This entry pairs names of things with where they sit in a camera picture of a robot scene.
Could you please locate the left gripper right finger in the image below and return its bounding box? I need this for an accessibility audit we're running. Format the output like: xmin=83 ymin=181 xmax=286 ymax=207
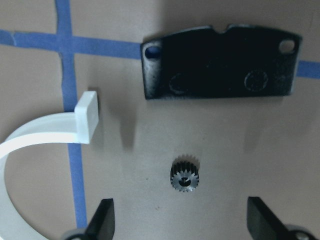
xmin=246 ymin=196 xmax=295 ymax=240

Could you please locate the white curved plastic part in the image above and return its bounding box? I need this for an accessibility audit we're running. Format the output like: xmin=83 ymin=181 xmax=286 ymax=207
xmin=0 ymin=91 xmax=99 ymax=240

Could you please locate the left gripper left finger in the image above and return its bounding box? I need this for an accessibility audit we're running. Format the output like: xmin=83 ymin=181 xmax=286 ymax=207
xmin=84 ymin=198 xmax=115 ymax=240

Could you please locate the small black flat plate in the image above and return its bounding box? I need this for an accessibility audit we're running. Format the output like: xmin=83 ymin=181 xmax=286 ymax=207
xmin=140 ymin=24 xmax=303 ymax=100

